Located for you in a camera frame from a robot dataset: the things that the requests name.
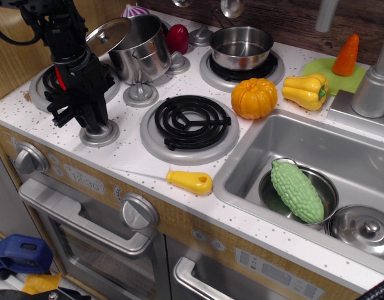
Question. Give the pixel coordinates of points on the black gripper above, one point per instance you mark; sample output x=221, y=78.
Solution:
x=84, y=95

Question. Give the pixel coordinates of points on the grey stove knob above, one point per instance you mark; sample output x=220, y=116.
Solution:
x=140, y=95
x=179, y=64
x=107, y=134
x=200, y=37

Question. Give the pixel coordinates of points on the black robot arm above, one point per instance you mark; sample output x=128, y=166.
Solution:
x=59, y=26

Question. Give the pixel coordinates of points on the grey left oven knob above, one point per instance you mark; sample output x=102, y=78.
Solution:
x=30, y=159

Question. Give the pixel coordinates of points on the grey oven knob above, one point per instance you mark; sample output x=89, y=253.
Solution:
x=137, y=213
x=30, y=159

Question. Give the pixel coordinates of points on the grey right oven knob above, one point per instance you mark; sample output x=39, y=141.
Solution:
x=137, y=213

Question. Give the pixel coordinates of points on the grey back stove knob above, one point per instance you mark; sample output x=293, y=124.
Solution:
x=200, y=37

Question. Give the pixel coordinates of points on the black left burner coil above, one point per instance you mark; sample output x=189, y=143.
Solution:
x=53, y=85

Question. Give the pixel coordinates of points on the black burner coil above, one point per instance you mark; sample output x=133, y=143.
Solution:
x=191, y=122
x=53, y=85
x=262, y=71

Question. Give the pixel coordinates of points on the tall steel pot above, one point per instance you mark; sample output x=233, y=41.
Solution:
x=142, y=56

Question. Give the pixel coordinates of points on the black front burner coil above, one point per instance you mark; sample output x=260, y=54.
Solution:
x=191, y=122

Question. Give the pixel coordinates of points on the purple white toy onion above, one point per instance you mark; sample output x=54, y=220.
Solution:
x=131, y=10

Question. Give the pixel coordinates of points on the red toy vegetable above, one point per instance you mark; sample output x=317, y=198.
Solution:
x=177, y=39

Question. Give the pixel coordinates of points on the hanging steel spoon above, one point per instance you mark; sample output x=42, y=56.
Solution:
x=182, y=3

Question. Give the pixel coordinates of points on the blue clamp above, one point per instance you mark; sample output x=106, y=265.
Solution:
x=25, y=254

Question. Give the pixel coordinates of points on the steel saucepan on burner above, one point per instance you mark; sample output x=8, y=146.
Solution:
x=239, y=48

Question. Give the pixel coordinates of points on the orange toy pumpkin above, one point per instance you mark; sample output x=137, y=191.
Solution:
x=254, y=98

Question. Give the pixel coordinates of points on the yellow cloth piece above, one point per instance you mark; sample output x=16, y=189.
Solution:
x=39, y=283

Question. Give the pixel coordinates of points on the hanging steel ladle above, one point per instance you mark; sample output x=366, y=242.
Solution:
x=232, y=9

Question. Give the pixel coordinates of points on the black back burner coil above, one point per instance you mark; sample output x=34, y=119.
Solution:
x=262, y=71

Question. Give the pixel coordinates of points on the green toy bitter gourd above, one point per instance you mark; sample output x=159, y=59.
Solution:
x=297, y=192

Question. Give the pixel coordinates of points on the yellow toy bell pepper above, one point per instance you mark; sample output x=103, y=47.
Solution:
x=308, y=91

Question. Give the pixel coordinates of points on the green round plate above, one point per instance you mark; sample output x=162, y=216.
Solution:
x=336, y=82

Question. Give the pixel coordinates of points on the steel pot in sink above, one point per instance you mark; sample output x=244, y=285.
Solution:
x=324, y=186

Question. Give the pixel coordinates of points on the orange toy carrot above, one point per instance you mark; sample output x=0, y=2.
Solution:
x=345, y=62

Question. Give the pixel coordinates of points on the silver sink basin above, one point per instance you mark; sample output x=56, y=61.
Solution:
x=352, y=162

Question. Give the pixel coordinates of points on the silver faucet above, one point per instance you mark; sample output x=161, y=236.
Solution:
x=363, y=109

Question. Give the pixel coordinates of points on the steel lid in sink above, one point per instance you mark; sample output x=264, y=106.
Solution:
x=359, y=226

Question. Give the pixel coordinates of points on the grey oven door handle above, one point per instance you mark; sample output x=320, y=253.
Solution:
x=66, y=210

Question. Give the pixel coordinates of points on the yellow handled toy knife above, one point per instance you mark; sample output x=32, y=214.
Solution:
x=194, y=182

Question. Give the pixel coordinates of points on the grey dishwasher door handle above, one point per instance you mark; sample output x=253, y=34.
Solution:
x=183, y=275

